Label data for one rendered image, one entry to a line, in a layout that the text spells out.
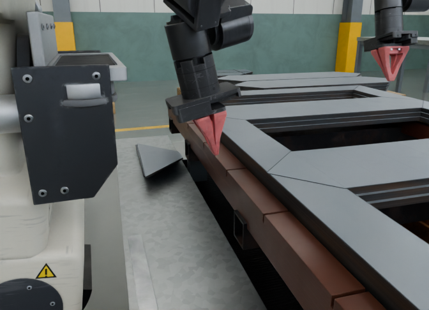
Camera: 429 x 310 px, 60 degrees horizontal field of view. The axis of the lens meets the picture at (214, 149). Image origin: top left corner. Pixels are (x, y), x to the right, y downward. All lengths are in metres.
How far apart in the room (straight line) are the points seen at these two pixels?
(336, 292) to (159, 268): 0.36
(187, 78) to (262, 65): 7.97
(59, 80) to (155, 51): 7.31
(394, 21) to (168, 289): 0.71
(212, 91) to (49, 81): 0.22
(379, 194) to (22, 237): 0.51
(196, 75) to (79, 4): 7.14
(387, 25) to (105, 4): 6.94
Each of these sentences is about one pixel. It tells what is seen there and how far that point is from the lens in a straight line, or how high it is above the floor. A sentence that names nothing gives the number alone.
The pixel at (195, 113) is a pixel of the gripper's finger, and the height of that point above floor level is 0.97.
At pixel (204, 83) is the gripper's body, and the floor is 1.01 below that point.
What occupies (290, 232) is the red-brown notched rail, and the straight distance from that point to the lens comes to 0.52.
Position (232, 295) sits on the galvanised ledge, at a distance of 0.64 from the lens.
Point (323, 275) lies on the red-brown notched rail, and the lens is 0.45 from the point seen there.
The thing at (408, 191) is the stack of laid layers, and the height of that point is 0.83.
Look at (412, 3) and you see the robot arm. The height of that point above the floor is 1.13.
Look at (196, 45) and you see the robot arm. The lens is 0.52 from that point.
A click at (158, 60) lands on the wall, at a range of 7.77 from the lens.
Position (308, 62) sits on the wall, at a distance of 9.03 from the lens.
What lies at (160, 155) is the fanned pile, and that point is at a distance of 1.12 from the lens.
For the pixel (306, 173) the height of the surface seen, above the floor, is 0.85.
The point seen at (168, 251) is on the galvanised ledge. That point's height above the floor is 0.68.
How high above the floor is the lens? 1.09
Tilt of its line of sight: 19 degrees down
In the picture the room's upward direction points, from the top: straight up
